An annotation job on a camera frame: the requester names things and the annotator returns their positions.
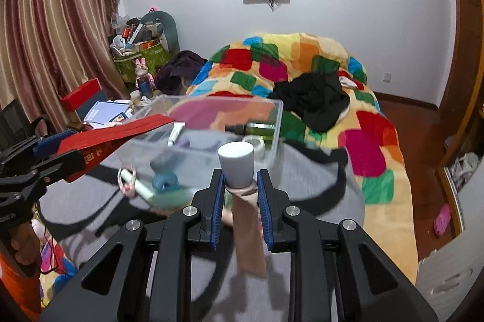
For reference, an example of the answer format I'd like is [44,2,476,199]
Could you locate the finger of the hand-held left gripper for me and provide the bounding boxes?
[0,150,86,207]
[0,130,78,175]

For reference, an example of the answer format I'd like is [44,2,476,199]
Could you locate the colourful patchwork blanket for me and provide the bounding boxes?
[38,32,420,307]

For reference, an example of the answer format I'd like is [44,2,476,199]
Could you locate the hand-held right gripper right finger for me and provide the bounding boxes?
[257,169,439,322]

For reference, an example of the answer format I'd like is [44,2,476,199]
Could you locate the pink rabbit bottle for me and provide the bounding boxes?
[135,57,155,99]

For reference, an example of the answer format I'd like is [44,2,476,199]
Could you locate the person's left forearm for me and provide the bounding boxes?
[0,254,41,320]

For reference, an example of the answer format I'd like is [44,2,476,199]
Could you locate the blue and white booklet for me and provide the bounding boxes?
[83,101,131,125]

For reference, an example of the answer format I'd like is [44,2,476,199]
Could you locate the white cabinet panel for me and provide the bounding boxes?
[416,227,484,322]

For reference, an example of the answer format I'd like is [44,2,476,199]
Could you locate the pile of household clutter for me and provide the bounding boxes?
[111,14,167,60]

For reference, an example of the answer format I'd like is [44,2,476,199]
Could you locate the dark blue box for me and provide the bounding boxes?
[76,88,108,122]

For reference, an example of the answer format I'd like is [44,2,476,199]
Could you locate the dark green spray bottle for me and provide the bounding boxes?
[225,122,276,138]

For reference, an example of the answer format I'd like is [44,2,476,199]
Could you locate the grey blanket with black pattern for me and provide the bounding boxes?
[38,129,365,322]

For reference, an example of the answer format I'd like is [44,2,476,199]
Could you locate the teal round container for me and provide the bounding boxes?
[150,171,179,191]

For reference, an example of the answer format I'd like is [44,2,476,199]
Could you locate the wooden wardrobe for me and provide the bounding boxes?
[435,0,484,236]

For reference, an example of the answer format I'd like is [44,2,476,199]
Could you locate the black office chair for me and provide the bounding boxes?
[0,99,51,145]

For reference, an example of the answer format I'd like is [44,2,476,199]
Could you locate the striped pink curtain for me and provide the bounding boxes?
[0,0,128,135]

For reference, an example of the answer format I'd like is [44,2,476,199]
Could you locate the black clothes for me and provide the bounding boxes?
[268,72,350,134]

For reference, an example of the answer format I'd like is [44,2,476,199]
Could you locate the white stick tube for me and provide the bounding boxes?
[167,122,186,147]

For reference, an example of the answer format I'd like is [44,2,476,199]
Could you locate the person's left hand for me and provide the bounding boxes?
[12,225,43,268]

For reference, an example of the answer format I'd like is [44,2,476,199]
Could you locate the red box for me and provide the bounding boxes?
[60,78,103,111]

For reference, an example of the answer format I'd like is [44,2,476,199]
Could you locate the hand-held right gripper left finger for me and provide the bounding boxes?
[40,169,227,322]

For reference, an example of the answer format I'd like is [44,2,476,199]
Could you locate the pink slipper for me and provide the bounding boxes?
[433,204,452,236]

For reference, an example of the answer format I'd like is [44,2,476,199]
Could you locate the purple clothes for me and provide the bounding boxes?
[156,50,208,96]

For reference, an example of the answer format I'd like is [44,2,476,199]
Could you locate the grey plush toy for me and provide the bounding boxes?
[141,10,181,56]

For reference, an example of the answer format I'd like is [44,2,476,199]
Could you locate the red envelope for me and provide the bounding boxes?
[57,114,176,183]

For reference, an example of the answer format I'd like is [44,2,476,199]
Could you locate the clear plastic box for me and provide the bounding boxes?
[115,94,284,211]

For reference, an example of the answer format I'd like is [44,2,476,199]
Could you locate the white clothes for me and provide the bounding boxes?
[452,152,481,190]

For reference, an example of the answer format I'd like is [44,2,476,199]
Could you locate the beige tube with grey cap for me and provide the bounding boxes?
[218,141,268,277]

